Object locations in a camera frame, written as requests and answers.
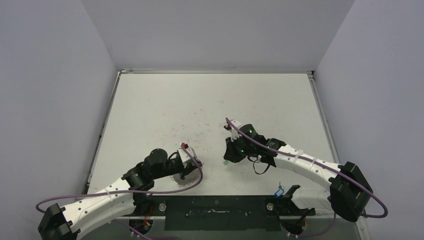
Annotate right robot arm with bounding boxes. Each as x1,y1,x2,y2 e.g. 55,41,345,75
224,120,373,222

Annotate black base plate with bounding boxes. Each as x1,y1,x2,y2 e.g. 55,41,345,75
128,195,316,234

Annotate aluminium rail front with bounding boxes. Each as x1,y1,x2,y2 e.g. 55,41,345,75
128,195,324,219

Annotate large metal key ring plate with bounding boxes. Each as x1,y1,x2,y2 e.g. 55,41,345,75
171,161,203,187

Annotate blue tagged key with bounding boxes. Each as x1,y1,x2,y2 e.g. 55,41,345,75
274,182,286,199

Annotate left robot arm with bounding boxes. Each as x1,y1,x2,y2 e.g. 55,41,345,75
37,144,203,240

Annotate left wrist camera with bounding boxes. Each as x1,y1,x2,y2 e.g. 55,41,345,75
176,143,199,167

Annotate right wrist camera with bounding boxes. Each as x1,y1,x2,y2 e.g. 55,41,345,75
224,119,243,140

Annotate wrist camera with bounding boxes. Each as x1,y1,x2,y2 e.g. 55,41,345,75
224,119,243,140
176,143,199,167

